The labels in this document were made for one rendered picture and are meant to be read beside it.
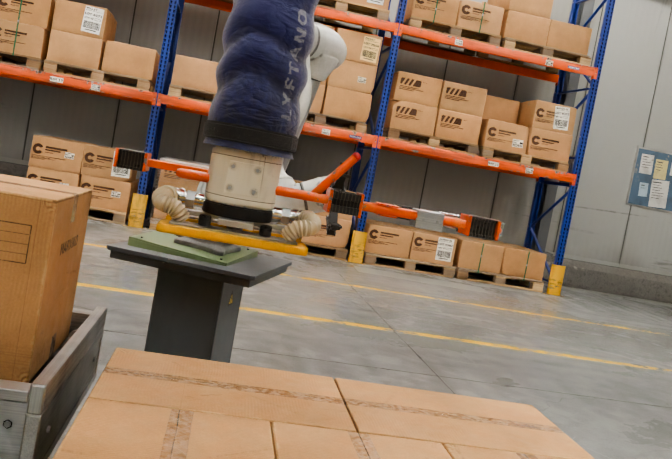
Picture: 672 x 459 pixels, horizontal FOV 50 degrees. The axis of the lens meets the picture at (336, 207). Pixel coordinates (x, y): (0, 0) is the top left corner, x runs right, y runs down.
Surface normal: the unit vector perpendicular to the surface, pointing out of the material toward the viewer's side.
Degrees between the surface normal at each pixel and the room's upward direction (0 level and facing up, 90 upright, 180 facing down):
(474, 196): 90
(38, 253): 90
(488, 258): 92
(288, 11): 80
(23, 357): 90
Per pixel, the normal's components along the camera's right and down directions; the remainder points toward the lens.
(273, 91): 0.56, -0.14
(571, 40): 0.16, 0.10
